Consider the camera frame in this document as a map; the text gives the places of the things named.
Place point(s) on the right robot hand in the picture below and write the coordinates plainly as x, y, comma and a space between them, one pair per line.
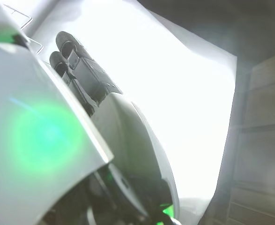
128, 140

